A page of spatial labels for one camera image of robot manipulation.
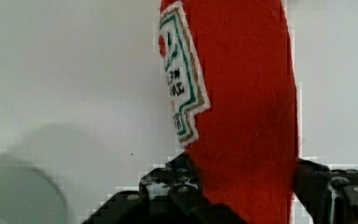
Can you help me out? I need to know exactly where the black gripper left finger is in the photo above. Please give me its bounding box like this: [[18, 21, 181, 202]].
[[82, 153, 246, 224]]

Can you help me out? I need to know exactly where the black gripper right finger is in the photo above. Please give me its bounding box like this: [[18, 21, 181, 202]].
[[294, 159, 358, 224]]

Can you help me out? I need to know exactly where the red plush ketchup bottle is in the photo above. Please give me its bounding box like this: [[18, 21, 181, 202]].
[[158, 0, 298, 224]]

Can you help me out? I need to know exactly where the green mug with handle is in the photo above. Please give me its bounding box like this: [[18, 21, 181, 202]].
[[0, 155, 69, 224]]

